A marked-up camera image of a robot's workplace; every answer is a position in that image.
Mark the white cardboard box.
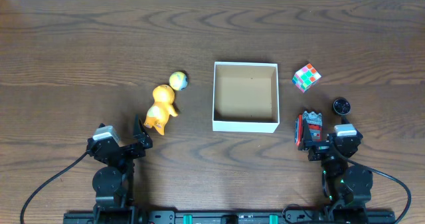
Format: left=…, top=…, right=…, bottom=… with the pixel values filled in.
left=212, top=61, right=280, bottom=133

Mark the orange dinosaur toy figure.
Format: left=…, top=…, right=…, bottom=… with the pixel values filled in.
left=143, top=84, right=178, bottom=136

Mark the multicolour puzzle cube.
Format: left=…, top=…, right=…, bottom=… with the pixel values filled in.
left=292, top=63, right=321, bottom=92

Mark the black round cap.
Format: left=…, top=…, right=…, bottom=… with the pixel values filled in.
left=333, top=98, right=351, bottom=116

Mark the red grey toy truck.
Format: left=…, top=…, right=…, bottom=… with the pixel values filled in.
left=295, top=111, right=323, bottom=147

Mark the yellow grey toy ball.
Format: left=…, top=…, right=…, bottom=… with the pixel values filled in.
left=169, top=71, right=188, bottom=90

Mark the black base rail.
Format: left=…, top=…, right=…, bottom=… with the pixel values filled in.
left=63, top=209, right=395, bottom=224

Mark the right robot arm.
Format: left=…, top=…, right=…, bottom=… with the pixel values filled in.
left=296, top=124, right=373, bottom=223

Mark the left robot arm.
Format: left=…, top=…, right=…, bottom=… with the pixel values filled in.
left=86, top=116, right=153, bottom=224

